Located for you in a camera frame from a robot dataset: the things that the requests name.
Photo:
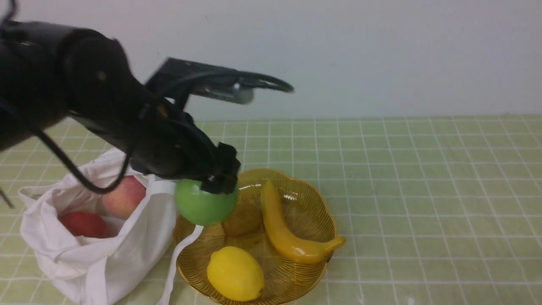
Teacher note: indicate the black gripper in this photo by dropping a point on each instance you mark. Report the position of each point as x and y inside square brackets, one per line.
[169, 145]

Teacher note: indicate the yellow lemon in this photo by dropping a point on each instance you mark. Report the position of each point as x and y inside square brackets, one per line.
[236, 274]

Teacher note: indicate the pink peach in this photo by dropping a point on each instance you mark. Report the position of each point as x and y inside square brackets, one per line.
[124, 200]

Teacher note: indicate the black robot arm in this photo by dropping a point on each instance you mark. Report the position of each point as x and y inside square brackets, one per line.
[51, 71]

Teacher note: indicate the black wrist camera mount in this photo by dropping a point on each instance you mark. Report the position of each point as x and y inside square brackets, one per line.
[211, 82]

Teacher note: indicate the yellow banana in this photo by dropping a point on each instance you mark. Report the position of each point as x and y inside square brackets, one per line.
[286, 243]

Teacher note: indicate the brown kiwi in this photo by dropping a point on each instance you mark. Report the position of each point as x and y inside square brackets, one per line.
[245, 219]

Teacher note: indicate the red apple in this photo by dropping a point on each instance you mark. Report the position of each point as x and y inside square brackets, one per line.
[85, 224]

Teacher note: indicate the green apple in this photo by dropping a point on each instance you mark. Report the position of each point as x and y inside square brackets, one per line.
[203, 208]

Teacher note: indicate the white cloth bag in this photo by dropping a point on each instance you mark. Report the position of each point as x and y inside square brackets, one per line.
[97, 271]

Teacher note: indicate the green checkered tablecloth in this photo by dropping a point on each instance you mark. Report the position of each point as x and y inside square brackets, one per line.
[434, 210]

